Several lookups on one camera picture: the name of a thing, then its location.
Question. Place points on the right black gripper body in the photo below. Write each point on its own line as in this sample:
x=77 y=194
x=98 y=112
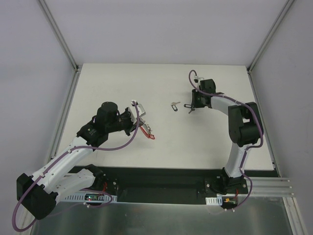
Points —
x=194 y=99

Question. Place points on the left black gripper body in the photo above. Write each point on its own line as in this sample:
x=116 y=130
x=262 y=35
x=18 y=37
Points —
x=130 y=121

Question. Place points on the black tag key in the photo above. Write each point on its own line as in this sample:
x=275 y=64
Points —
x=188 y=107
x=174 y=106

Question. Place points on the red handled key organizer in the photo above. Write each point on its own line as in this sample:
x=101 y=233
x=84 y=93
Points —
x=145 y=128

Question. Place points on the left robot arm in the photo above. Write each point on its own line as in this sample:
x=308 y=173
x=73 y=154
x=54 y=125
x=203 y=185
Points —
x=40 y=192

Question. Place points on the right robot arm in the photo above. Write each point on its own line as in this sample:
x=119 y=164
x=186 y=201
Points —
x=244 y=128

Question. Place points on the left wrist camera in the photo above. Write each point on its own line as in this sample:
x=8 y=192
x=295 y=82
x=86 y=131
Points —
x=136 y=111

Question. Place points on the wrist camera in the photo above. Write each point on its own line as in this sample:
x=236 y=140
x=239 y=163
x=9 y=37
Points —
x=136 y=111
x=198 y=79

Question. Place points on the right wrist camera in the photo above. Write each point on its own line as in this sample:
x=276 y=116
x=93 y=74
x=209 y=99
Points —
x=198 y=79

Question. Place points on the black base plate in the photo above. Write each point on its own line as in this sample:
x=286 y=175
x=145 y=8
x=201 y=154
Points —
x=160 y=185

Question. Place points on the left aluminium frame post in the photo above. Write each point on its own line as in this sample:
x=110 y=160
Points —
x=58 y=34

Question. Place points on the aluminium frame post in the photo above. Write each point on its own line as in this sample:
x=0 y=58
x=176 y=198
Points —
x=58 y=34
x=270 y=34

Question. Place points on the right aluminium frame post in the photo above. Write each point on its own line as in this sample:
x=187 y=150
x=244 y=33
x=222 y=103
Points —
x=270 y=34

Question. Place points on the left white cable duct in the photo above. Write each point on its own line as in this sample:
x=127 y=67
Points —
x=89 y=197

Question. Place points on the white cable duct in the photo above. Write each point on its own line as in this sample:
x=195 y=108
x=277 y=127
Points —
x=214 y=201
x=89 y=197

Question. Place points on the right white cable duct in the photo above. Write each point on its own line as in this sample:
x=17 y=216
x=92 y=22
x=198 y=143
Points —
x=214 y=201

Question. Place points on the left aluminium rail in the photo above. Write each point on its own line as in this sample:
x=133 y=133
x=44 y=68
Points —
x=57 y=135

